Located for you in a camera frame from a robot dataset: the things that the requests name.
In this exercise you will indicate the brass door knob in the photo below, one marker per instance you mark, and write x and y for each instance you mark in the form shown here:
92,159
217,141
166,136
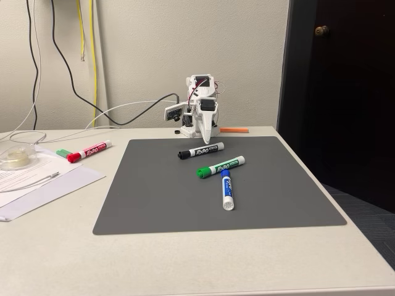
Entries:
321,30

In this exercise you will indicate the dark door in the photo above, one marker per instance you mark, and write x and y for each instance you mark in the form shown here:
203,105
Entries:
355,108

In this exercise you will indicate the printed white paper sheet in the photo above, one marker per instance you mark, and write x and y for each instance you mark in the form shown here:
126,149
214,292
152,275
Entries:
40,172

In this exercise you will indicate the small green marker cap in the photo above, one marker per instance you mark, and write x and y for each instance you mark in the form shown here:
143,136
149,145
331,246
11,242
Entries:
63,152

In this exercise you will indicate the green Expo marker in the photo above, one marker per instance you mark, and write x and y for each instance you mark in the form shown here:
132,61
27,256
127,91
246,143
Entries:
220,167

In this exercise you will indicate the black Expo marker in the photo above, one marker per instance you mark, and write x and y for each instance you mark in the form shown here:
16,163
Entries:
200,151

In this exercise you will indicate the orange flat strip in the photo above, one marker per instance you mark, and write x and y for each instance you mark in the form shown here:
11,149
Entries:
234,130

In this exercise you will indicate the blank white paper sheet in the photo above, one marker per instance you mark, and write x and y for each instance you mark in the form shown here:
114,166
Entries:
71,185

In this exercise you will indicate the clear tape dispenser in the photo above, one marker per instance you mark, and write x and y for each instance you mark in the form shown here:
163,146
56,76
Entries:
15,157

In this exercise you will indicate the blue Expo marker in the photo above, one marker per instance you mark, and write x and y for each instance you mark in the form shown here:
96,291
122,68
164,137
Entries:
227,189

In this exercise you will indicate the red Expo marker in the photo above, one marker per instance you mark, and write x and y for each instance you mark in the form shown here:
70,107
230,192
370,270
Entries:
89,151

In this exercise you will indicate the grey rubber mat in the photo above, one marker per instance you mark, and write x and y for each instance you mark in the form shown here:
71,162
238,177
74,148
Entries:
185,200

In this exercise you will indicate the white wall trim strip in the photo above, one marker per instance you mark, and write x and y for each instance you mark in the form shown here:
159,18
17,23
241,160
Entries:
102,61

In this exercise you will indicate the white camera box black lens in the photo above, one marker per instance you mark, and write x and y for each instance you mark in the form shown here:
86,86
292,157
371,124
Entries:
173,112

